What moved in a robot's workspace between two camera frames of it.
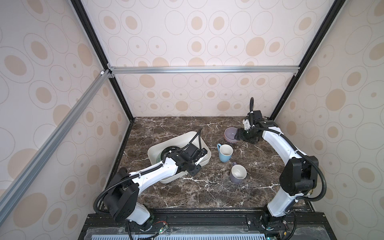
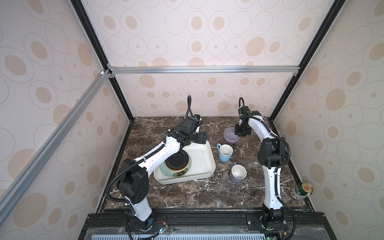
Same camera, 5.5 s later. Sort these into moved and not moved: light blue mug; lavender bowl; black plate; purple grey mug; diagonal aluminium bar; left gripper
Moved: black plate; left gripper
Not moved: diagonal aluminium bar; lavender bowl; light blue mug; purple grey mug
